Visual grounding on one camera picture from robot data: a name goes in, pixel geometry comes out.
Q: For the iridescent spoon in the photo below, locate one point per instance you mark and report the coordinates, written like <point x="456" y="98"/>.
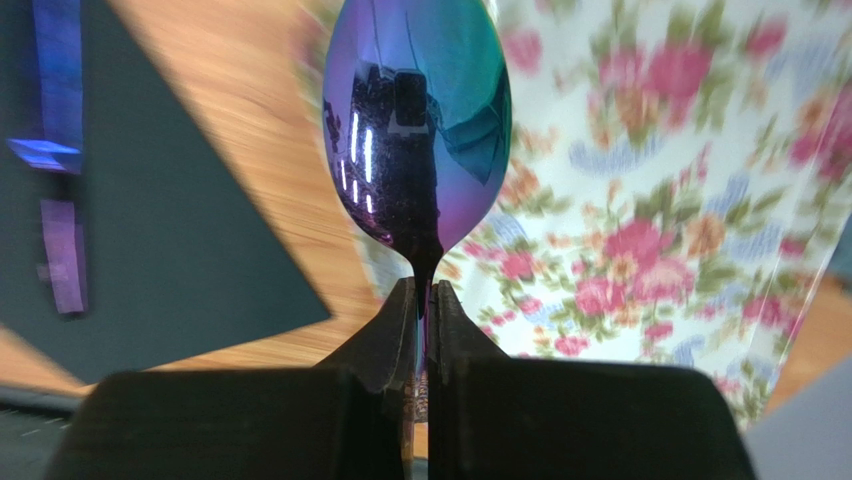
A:
<point x="416" y="113"/>

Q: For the black paper napkin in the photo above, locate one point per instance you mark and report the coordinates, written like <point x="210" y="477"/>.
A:
<point x="179" y="260"/>

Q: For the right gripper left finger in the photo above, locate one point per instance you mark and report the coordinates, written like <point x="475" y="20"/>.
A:
<point x="344" y="418"/>

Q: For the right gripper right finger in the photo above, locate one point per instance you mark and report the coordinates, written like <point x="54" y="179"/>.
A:
<point x="492" y="416"/>

